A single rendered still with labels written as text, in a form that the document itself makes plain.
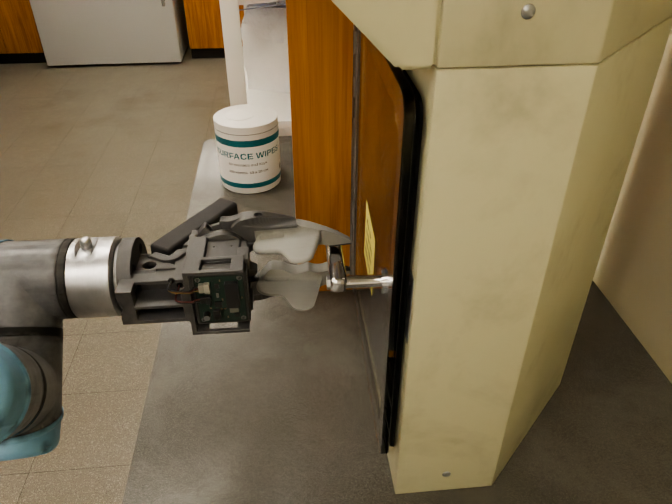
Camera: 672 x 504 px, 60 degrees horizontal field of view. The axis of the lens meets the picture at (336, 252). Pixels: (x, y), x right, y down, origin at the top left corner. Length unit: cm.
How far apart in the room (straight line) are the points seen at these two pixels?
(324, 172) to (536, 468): 47
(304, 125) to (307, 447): 41
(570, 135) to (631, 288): 60
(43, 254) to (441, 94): 37
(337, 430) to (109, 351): 168
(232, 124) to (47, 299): 70
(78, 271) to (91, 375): 173
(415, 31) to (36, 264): 37
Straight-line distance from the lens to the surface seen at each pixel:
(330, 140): 81
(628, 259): 103
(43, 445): 58
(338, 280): 53
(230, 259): 52
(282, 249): 54
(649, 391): 89
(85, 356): 236
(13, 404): 44
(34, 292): 57
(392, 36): 39
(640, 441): 83
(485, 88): 42
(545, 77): 43
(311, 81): 78
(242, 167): 120
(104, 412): 214
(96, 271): 55
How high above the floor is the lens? 153
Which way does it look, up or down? 34 degrees down
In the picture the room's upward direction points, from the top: straight up
